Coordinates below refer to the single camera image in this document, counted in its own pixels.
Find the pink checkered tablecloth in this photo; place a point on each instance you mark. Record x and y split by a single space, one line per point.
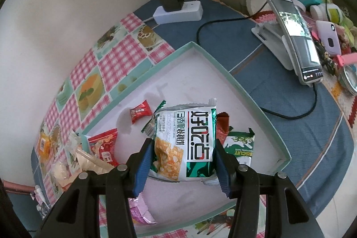
83 70

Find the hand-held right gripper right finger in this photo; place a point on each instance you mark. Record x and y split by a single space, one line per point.
223 171

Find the teal shallow box tray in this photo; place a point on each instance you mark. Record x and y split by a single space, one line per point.
178 81

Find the round rice cracker clear wrapper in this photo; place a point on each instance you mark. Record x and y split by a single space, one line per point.
149 126

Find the green white biscuit packet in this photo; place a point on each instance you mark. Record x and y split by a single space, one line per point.
239 148

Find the black smartphone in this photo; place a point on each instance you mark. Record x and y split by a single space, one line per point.
298 37

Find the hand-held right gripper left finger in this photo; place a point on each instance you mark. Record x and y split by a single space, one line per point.
143 165

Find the pink purple snack packet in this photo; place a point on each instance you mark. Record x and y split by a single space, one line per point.
139 213

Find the orange snack packet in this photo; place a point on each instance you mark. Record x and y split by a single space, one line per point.
44 143

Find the brown white biscuit packet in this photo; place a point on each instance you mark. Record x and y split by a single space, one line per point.
223 126

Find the clear bag with white bun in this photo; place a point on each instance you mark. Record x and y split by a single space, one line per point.
62 171

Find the white jar green label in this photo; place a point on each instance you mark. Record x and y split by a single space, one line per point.
329 12

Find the green white cracker packet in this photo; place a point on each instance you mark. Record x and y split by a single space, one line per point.
184 143

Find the round metal tin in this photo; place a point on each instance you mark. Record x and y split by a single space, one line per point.
350 79

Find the small red candy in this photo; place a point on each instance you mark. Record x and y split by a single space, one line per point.
140 112

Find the large red snack packet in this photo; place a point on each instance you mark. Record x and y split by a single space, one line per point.
104 148

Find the lilac small device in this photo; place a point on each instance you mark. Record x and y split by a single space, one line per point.
330 38

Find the white phone stand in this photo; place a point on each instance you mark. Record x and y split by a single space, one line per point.
269 36

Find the white power strip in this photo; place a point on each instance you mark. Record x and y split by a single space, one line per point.
192 10

